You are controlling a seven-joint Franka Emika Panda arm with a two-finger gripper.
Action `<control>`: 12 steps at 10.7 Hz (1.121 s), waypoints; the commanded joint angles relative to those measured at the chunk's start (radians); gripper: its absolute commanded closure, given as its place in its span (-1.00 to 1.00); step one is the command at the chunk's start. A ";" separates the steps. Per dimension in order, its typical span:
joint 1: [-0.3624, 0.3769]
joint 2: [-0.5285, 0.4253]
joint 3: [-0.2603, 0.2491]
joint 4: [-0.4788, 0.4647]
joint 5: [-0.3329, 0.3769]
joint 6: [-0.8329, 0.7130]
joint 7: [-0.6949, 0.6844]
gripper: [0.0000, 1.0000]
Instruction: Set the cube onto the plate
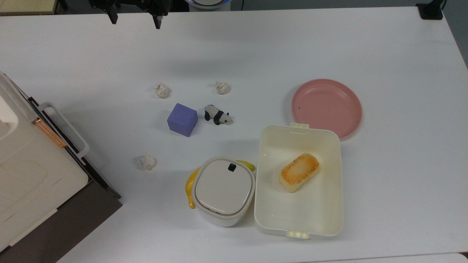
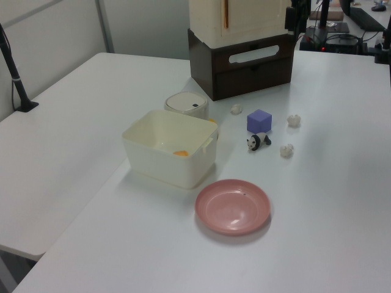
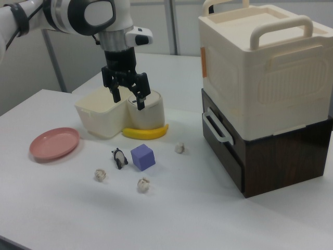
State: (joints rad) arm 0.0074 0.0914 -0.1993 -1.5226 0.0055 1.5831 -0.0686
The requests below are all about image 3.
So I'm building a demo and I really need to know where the yellow banana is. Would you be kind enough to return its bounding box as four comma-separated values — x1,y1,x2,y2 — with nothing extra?
122,123,169,141

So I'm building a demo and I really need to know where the cream square open container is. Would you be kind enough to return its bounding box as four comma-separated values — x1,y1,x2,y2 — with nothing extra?
74,86,130,139

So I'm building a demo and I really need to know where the small panda figurine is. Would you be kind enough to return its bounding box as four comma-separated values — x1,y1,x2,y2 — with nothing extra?
111,147,129,170

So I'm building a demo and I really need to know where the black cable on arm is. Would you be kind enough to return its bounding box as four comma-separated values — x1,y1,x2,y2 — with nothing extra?
4,0,46,50

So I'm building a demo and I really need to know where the dark wood drawer box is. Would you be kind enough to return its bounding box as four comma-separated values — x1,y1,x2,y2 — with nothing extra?
201,87,333,199

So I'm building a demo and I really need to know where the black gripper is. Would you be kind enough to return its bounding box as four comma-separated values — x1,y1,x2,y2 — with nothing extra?
101,46,151,111

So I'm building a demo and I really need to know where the cream storage box with handles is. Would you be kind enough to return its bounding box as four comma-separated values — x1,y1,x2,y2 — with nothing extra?
198,0,333,137

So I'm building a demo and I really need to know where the cream round lidded container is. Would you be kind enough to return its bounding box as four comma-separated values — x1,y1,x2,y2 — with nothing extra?
126,90,166,130

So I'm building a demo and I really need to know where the pink plastic plate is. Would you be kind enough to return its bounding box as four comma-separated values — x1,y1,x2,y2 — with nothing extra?
29,127,81,160

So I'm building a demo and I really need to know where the purple cube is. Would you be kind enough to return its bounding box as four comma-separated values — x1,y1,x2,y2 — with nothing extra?
130,143,156,172

